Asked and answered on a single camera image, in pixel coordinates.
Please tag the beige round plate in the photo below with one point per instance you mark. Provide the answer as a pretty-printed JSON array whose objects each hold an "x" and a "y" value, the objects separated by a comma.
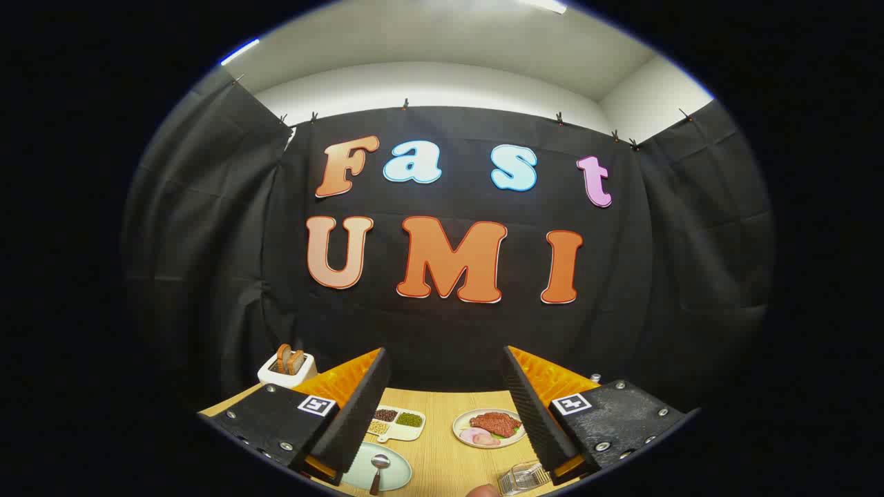
[{"x": 464, "y": 421}]

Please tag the pale pink ham slice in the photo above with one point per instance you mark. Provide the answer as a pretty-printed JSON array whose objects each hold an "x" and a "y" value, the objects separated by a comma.
[{"x": 469, "y": 435}]

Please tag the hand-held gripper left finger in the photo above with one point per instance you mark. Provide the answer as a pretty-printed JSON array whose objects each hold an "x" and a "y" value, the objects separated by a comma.
[{"x": 359, "y": 414}]

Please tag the pile of green beans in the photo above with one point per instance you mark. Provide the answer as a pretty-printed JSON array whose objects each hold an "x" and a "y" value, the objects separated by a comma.
[{"x": 409, "y": 419}]

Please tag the reddish pink ham slice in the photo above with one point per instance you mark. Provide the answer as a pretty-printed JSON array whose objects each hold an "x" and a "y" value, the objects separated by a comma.
[{"x": 489, "y": 440}]

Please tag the pile of dark beans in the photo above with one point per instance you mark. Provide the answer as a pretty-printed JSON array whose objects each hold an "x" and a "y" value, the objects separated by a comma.
[{"x": 385, "y": 415}]

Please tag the light blue plate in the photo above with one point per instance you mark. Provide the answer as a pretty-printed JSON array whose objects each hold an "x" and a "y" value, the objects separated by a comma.
[{"x": 359, "y": 473}]

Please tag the ceiling strip light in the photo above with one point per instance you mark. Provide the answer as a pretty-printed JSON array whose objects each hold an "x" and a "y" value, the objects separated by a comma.
[
  {"x": 239, "y": 52},
  {"x": 545, "y": 5}
]

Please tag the green lettuce leaf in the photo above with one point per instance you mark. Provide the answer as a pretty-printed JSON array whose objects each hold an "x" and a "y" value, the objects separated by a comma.
[{"x": 515, "y": 431}]

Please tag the brown toast slice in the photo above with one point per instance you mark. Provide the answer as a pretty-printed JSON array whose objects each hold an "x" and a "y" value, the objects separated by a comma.
[
  {"x": 298, "y": 362},
  {"x": 283, "y": 357}
]

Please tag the red meat slab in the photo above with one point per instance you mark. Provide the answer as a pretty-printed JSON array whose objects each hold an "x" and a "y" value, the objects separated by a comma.
[{"x": 494, "y": 423}]

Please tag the white toaster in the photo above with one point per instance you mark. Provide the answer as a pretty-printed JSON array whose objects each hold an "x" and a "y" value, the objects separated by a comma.
[{"x": 273, "y": 376}]

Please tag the pile of yellow beans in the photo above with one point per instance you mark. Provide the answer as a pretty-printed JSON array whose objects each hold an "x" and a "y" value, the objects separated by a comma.
[{"x": 377, "y": 427}]

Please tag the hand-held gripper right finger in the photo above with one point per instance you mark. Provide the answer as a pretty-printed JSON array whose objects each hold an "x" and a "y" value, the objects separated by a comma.
[{"x": 532, "y": 414}]

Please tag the white divided dish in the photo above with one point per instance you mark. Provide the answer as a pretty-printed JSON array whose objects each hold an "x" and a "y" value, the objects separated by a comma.
[{"x": 409, "y": 432}]

